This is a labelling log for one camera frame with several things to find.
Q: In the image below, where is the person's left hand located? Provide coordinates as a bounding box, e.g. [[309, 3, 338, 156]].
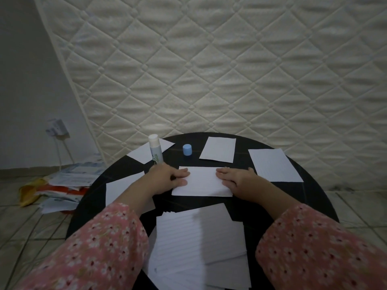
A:
[[146, 162, 190, 197]]

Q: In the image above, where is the person's right hand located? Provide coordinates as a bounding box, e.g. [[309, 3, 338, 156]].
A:
[[216, 167, 264, 200]]

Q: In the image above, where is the white paper sheet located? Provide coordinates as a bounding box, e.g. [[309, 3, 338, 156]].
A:
[[248, 148, 304, 183], [105, 171, 156, 214], [199, 136, 236, 164], [126, 138, 175, 165], [171, 166, 233, 198]]

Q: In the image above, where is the white glue stick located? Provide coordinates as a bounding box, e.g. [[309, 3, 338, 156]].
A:
[[148, 134, 164, 166]]

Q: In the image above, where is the person's right forearm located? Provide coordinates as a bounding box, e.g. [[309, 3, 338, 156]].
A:
[[237, 178, 387, 290]]

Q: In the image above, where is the person's left forearm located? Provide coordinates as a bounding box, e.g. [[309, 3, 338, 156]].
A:
[[17, 177, 158, 290]]

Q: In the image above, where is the black round table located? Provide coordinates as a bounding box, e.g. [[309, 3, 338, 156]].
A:
[[65, 132, 340, 290]]

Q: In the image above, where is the stack of lined paper sheets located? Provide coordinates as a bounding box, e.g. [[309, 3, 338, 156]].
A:
[[145, 203, 252, 290]]

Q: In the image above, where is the pile of papers and envelopes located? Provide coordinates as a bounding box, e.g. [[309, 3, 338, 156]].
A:
[[39, 153, 107, 215]]

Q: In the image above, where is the white quilted mattress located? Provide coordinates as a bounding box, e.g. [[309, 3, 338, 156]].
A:
[[31, 0, 387, 191]]

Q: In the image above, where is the yellow plastic bag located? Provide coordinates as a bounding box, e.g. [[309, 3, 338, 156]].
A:
[[19, 177, 50, 208]]

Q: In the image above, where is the white power cable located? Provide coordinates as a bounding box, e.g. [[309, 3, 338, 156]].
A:
[[56, 136, 75, 173]]

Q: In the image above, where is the white wall socket with plug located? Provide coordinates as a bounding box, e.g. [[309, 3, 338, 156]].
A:
[[45, 118, 70, 138]]

